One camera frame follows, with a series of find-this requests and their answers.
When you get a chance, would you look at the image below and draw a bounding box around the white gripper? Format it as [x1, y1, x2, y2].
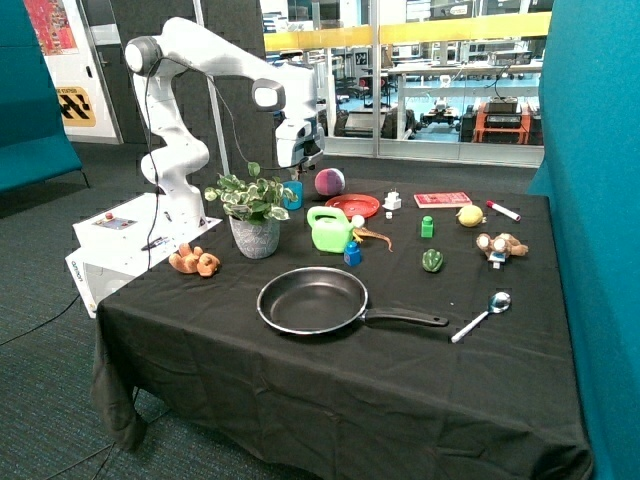
[275, 118, 325, 168]

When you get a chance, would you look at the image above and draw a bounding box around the green toy watering can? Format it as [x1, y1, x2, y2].
[307, 206, 354, 253]

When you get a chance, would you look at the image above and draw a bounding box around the potted plant in grey pot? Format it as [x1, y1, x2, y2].
[204, 162, 295, 259]

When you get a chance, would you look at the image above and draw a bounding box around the red plastic plate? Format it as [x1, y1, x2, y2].
[325, 194, 381, 219]

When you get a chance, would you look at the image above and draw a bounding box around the blue plastic cup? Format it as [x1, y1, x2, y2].
[283, 180, 303, 211]

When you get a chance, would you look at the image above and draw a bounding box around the pink purple plush ball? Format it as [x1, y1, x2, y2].
[314, 168, 346, 196]

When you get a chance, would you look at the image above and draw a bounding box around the orange toy lizard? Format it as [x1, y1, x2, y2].
[352, 227, 393, 252]

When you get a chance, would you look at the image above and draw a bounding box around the white power adapter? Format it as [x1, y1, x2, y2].
[383, 190, 402, 211]

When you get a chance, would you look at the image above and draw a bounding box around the blue toy block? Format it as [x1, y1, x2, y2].
[343, 241, 362, 266]

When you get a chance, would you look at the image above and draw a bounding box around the green toy block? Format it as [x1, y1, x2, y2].
[421, 216, 434, 238]

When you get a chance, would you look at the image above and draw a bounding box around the red book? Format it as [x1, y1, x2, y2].
[413, 192, 472, 209]

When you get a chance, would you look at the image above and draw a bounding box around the black frying pan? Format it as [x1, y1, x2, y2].
[256, 266, 449, 335]

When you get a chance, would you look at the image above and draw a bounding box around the orange plush toy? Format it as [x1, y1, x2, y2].
[169, 243, 221, 278]

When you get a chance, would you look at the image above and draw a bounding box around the green toy pepper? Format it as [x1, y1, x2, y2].
[421, 249, 444, 273]

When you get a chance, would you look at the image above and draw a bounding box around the yellow lemon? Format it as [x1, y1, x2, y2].
[456, 205, 486, 228]

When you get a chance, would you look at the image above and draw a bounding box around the red white marker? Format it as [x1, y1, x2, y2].
[486, 200, 521, 222]

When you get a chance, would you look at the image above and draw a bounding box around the black tablecloth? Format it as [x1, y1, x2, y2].
[91, 184, 595, 479]

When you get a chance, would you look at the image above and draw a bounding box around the white robot control box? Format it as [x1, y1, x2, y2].
[66, 193, 220, 318]

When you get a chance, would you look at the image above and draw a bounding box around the brown plush monkey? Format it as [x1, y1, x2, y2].
[476, 233, 529, 270]

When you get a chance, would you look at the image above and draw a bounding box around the yellow black sign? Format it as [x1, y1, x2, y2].
[56, 86, 96, 128]

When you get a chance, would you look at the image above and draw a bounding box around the teal sofa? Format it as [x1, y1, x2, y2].
[0, 1, 83, 192]

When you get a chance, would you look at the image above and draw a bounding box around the red poster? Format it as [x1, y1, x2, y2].
[23, 0, 79, 56]

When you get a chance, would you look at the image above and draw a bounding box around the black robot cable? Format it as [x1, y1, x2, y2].
[143, 55, 301, 271]

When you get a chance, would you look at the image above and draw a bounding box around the metal spoon white handle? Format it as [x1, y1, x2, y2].
[451, 292, 511, 343]

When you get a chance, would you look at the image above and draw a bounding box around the teal partition wall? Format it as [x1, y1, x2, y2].
[530, 1, 639, 479]

